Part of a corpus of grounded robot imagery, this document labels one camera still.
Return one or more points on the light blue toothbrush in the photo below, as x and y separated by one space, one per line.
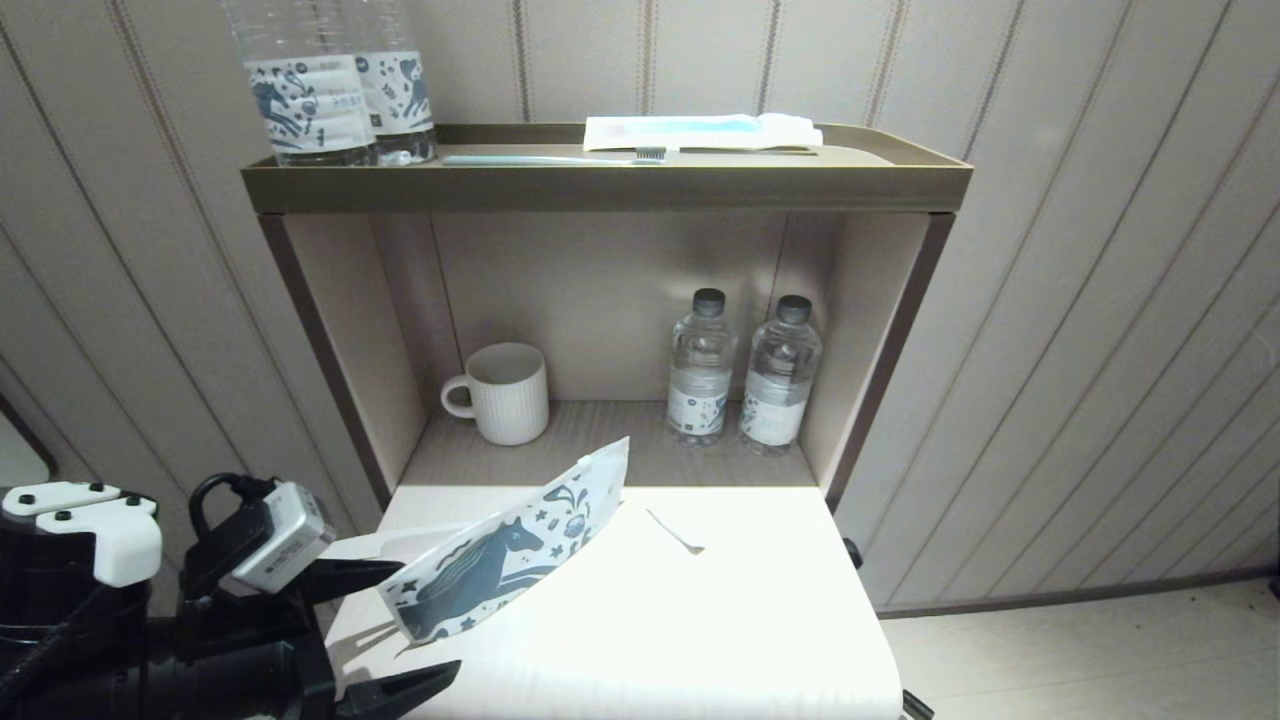
540 159

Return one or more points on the brown open shelf unit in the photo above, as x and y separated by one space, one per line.
600 188

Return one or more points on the white wall mounted object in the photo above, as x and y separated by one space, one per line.
20 460

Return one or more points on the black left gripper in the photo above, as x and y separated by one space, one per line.
250 670

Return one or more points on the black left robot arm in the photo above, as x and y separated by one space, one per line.
60 640

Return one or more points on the small clear water bottle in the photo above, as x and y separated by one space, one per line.
778 390
700 380

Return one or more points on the white plastic comb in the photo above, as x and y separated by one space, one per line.
420 543

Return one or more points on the blue horse print bag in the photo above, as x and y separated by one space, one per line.
480 575

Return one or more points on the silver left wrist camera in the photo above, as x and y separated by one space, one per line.
285 540

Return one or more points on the black table knob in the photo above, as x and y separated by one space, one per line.
915 707
853 553

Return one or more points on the large clear water bottle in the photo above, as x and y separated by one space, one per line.
405 90
310 100

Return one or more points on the white wrapped toothbrush packet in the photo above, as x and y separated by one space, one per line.
700 131

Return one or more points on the white ribbed mug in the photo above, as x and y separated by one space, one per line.
510 400

